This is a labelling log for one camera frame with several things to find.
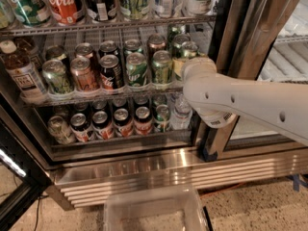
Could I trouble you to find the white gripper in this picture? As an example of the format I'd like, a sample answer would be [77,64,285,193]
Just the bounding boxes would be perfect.
[172,52,217,81]

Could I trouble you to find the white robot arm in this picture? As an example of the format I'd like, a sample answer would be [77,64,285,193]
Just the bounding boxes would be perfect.
[181,57,308,145]

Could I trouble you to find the green ginger ale can front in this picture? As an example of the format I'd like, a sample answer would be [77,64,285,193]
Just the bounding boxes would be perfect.
[151,50,172,85]

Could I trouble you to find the maroon can second row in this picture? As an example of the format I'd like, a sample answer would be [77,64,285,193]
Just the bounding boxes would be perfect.
[147,34,167,59]

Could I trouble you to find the green 7up can front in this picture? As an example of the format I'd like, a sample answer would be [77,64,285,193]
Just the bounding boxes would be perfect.
[126,52,147,88]

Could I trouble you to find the water bottle bottom shelf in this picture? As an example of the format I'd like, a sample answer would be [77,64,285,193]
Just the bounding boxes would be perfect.
[171,94,193,130]

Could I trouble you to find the green can behind 7up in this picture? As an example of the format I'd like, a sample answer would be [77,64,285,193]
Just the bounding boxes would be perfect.
[123,39,143,58]

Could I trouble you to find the coke can bottom front right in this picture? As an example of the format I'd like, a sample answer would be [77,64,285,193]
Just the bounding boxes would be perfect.
[134,106,152,135]

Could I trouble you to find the black coke can front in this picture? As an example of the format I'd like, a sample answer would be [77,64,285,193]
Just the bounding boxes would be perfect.
[99,55,124,90]

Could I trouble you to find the black can second row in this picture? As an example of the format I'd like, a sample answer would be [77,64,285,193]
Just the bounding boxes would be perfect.
[98,40,120,58]

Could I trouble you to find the coke can bottom front middle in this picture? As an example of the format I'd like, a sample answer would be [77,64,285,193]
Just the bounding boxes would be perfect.
[114,108,133,137]

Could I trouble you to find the stainless steel fridge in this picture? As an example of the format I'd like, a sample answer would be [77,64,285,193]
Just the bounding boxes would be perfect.
[0,0,307,210]

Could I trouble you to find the orange soda can front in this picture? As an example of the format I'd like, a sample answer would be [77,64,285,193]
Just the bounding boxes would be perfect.
[70,57,99,92]

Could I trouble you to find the orange can second row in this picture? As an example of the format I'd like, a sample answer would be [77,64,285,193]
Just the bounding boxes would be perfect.
[74,42,98,67]

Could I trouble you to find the coke can bottom front left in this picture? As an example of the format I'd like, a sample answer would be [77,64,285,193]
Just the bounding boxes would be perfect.
[92,111,115,140]

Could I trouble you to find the coke can bottom far left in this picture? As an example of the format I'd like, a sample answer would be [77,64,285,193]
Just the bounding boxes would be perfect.
[70,113,95,142]

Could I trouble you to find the dark green can second row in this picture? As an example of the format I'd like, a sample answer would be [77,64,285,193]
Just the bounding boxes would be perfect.
[45,45,69,68]

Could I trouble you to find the pale green can front left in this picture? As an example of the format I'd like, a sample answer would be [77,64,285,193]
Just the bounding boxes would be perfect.
[42,59,73,94]

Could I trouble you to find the pale can bottom left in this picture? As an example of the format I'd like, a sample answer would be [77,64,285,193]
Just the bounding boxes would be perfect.
[47,115,76,144]

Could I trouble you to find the open black fridge door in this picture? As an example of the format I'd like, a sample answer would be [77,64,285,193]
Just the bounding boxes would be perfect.
[0,93,54,231]

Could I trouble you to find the clear label bottle top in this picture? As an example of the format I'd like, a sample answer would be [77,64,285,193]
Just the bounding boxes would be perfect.
[152,0,183,18]

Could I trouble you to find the green bottle top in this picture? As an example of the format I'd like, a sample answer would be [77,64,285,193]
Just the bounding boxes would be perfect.
[118,0,150,21]

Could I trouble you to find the black cola bottle top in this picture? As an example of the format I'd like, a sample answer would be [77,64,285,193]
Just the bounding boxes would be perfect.
[85,0,116,22]

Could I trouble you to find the clear plastic bin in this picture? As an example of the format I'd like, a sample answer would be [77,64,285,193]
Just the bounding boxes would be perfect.
[103,185,210,231]

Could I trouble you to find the iced tea bottle rear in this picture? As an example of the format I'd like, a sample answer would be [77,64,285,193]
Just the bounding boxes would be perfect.
[14,36,43,71]

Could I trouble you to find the iced tea bottle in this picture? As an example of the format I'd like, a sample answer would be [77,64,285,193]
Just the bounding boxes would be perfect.
[14,36,43,71]
[0,39,47,98]

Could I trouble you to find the teal label bottle top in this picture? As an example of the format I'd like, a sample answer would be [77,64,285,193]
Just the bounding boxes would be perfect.
[7,0,51,27]

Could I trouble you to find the iced tea bottle front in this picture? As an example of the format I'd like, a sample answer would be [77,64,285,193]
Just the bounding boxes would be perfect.
[0,39,47,98]

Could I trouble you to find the top wire shelf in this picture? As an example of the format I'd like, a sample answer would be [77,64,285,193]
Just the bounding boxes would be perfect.
[0,15,216,37]

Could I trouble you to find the wire shelf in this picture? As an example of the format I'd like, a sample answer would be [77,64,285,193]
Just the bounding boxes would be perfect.
[0,15,216,37]
[20,81,184,107]

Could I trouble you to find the middle wire shelf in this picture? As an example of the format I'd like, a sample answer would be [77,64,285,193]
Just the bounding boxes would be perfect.
[20,81,184,107]

